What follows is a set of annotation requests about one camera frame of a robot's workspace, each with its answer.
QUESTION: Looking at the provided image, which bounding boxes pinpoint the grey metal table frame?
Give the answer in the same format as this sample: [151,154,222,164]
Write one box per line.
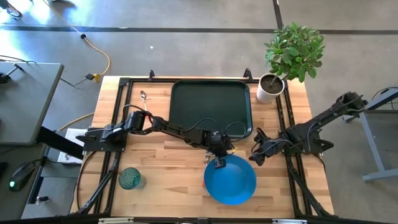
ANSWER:
[341,86,398,182]

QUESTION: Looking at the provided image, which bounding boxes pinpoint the black aluminium table frame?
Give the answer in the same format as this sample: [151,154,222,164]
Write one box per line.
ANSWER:
[70,76,335,218]

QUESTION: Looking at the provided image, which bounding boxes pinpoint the silver metal bracket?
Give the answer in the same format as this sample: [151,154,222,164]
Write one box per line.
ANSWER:
[272,218,308,224]
[98,217,134,224]

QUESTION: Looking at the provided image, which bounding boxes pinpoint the black desk clamp tool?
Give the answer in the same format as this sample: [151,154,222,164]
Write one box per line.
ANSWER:
[0,63,24,84]

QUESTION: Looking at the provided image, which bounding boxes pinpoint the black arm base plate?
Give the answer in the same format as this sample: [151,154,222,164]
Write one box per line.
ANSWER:
[83,126,128,152]
[278,129,335,156]

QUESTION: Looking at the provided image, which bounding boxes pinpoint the black slanted beam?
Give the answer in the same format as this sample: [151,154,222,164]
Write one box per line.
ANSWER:
[36,126,85,161]

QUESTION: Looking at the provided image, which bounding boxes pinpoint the long yellow cable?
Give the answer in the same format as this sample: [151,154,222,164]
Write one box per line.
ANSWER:
[42,0,112,83]

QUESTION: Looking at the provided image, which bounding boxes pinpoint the green leafy plant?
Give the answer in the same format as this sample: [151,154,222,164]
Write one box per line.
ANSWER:
[264,21,326,84]

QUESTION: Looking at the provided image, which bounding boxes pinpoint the short pale yellow cable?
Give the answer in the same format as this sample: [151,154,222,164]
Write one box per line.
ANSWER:
[57,111,95,131]

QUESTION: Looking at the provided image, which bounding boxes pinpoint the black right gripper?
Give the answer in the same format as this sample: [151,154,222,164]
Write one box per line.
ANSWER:
[248,136,282,167]

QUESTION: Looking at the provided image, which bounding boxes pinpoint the dark green plastic tray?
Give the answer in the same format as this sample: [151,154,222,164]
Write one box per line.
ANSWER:
[169,79,253,139]

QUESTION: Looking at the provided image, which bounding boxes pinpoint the grey desk top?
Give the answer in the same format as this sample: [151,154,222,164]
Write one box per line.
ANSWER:
[0,61,65,146]

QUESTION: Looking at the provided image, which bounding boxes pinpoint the black computer mouse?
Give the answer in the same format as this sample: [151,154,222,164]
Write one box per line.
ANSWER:
[8,161,37,192]

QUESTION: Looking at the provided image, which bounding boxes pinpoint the orange handled metal spoon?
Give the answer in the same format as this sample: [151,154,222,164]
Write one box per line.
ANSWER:
[139,90,149,112]

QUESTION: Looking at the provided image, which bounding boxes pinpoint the blue plate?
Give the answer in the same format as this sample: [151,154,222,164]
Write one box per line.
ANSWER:
[203,154,257,206]

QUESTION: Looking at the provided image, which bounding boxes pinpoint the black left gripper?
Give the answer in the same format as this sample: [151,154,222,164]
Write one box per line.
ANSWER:
[203,129,234,169]

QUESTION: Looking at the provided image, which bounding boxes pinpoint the white plant pot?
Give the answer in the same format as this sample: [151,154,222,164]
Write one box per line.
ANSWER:
[256,72,286,105]

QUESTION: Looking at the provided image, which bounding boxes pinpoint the white printed paper sheet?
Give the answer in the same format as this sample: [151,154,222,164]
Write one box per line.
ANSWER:
[57,127,90,165]

